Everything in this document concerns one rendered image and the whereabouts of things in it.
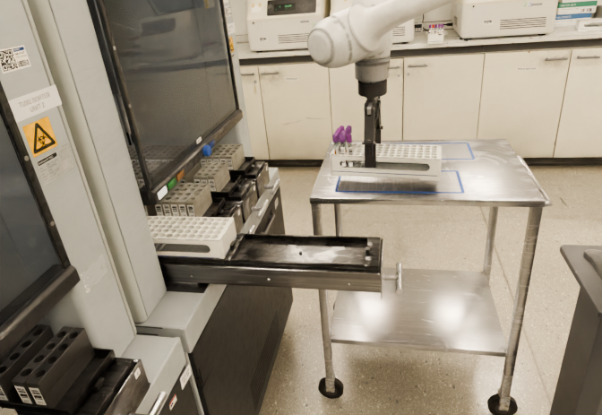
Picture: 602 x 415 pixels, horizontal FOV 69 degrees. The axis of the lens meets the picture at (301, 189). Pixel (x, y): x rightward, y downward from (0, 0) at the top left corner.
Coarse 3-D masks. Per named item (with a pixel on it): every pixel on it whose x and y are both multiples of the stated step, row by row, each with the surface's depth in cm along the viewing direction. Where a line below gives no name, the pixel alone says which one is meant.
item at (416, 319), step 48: (432, 144) 149; (480, 144) 145; (336, 192) 123; (384, 192) 120; (432, 192) 118; (480, 192) 116; (528, 192) 113; (528, 240) 115; (384, 288) 167; (432, 288) 164; (480, 288) 162; (528, 288) 121; (336, 336) 147; (384, 336) 145; (432, 336) 143; (480, 336) 141; (336, 384) 154
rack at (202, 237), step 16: (160, 224) 106; (176, 224) 106; (192, 224) 105; (208, 224) 105; (224, 224) 104; (160, 240) 100; (176, 240) 99; (192, 240) 98; (208, 240) 97; (224, 240) 99; (176, 256) 101; (208, 256) 100; (224, 256) 99
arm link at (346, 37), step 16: (400, 0) 86; (416, 0) 86; (432, 0) 86; (448, 0) 87; (336, 16) 92; (352, 16) 90; (368, 16) 89; (384, 16) 88; (400, 16) 87; (416, 16) 88; (320, 32) 90; (336, 32) 90; (352, 32) 90; (368, 32) 91; (384, 32) 91; (320, 48) 92; (336, 48) 90; (352, 48) 92; (368, 48) 93; (320, 64) 95; (336, 64) 94
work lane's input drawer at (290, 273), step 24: (240, 240) 105; (264, 240) 107; (288, 240) 106; (312, 240) 104; (336, 240) 103; (360, 240) 102; (168, 264) 101; (192, 264) 100; (216, 264) 99; (240, 264) 98; (264, 264) 97; (288, 264) 95; (312, 264) 94; (336, 264) 93; (360, 264) 92; (312, 288) 96; (336, 288) 94; (360, 288) 93
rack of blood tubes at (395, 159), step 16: (352, 144) 128; (384, 144) 125; (400, 144) 124; (416, 144) 123; (336, 160) 122; (384, 160) 118; (400, 160) 116; (416, 160) 115; (432, 160) 114; (368, 176) 121; (384, 176) 120; (400, 176) 118; (416, 176) 117; (432, 176) 116
